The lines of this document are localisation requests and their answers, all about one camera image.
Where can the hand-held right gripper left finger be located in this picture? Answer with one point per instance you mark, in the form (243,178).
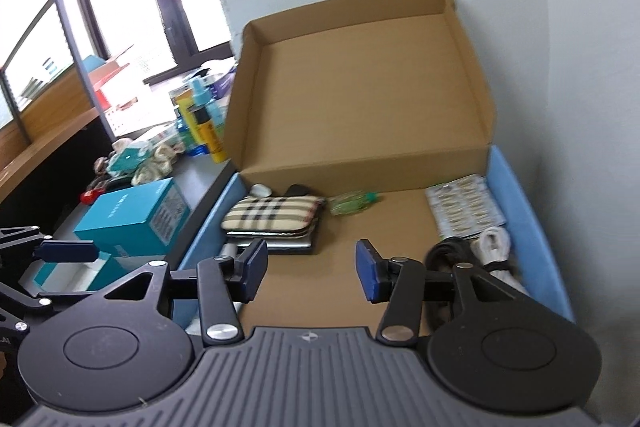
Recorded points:
(254,268)

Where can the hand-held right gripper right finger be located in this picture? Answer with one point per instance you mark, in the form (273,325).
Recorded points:
(366,272)

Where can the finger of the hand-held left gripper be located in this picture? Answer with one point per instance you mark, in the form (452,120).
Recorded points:
(65,251)
(30,299)

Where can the cardboard box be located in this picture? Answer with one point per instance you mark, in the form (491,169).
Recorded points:
(350,107)

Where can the silver flat device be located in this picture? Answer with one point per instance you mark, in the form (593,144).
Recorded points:
(292,244)

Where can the plaid pouch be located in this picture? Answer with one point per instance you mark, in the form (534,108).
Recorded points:
(272,214)

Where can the small red object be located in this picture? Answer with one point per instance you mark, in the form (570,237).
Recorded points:
(91,195)

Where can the small green bottle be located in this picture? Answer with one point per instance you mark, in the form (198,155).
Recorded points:
(352,202)

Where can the teal carton box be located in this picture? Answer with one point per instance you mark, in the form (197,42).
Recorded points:
(130,217)

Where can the small white round object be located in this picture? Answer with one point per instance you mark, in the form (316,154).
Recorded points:
(260,190)

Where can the small black object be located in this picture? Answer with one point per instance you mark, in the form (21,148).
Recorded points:
(297,190)

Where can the wooden desk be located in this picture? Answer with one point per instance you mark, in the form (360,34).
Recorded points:
(40,152)

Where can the teal tissue pack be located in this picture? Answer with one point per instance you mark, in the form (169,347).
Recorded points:
(127,157)

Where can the pill blister pack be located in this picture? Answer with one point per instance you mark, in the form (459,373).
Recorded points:
(465,207)

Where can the floral cloth bundle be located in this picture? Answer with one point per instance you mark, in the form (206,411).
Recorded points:
(155,164)

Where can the yellow bottle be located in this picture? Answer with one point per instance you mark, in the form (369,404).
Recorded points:
(212,132)

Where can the blue spray bottle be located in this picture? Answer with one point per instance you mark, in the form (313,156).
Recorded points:
(199,107)

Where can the red and teal box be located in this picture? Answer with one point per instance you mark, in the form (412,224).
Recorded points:
(107,77)

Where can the purple packet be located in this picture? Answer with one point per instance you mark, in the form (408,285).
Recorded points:
(222,82)

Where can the glass desk partition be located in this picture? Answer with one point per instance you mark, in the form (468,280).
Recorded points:
(45,52)

